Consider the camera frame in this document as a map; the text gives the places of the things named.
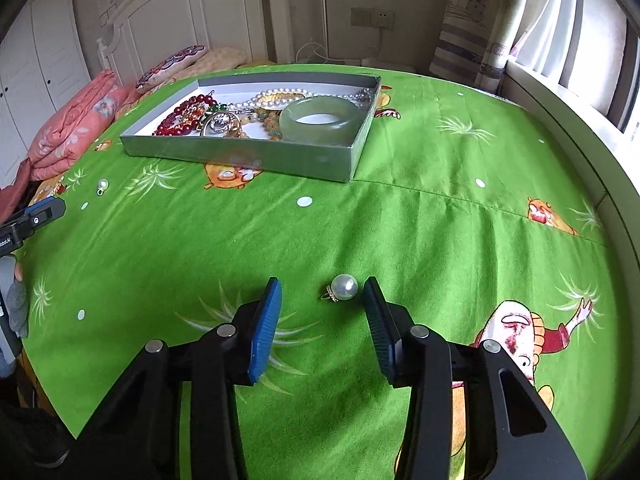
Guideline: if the embroidered floral pillow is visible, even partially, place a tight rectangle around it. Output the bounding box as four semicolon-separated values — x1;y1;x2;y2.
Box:
135;45;208;93

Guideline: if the dark pink cloth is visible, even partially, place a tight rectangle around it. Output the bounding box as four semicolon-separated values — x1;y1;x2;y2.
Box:
0;157;38;211

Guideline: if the white pearl necklace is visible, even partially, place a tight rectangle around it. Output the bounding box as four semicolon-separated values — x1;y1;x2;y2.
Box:
227;87;373;111

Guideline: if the pearl ring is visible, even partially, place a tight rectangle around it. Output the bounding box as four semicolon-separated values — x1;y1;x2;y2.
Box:
320;273;359;304

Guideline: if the printed curtain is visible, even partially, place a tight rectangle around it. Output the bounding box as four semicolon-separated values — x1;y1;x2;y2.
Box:
430;0;591;93

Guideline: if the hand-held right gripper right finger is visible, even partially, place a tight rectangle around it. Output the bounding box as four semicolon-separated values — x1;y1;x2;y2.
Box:
362;276;586;480

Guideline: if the silver flower ring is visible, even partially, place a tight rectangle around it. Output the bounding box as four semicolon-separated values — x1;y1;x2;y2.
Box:
202;110;241;136

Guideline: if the pink floral quilt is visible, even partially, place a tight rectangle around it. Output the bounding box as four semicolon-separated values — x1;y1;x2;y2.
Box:
27;70;143;181

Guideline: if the pastel stone bead bracelet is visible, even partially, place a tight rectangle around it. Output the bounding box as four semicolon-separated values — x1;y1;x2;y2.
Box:
240;107;286;141

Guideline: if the white nightstand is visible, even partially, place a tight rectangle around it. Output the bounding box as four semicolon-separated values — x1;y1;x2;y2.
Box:
345;55;418;75

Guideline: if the silver cardboard box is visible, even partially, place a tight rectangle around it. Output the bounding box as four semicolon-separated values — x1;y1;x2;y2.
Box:
119;74;383;183

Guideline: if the green printed bedsheet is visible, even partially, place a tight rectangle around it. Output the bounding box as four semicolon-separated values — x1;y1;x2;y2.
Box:
20;62;640;480

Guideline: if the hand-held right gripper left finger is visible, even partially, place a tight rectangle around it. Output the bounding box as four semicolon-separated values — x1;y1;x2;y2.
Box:
75;276;283;480

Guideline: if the pale green jade bangle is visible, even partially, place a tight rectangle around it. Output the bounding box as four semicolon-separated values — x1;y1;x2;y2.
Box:
279;96;362;147

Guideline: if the dark red bead bracelet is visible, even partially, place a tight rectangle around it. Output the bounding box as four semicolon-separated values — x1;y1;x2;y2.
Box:
154;91;221;137

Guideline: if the white wardrobe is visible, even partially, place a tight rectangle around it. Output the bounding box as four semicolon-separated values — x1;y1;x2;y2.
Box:
0;0;93;191

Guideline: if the wall socket plate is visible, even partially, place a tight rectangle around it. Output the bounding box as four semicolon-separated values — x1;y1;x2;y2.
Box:
350;6;396;30

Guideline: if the white cable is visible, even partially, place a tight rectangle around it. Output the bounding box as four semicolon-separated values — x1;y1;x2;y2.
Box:
296;42;328;63

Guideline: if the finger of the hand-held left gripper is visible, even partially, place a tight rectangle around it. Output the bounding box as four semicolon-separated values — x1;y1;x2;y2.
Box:
10;196;67;238

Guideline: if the white bed headboard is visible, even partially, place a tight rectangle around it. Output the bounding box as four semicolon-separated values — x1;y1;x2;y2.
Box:
97;0;296;81

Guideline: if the pale yellow pillow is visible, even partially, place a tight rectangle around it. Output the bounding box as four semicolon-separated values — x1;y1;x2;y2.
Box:
172;47;248;81

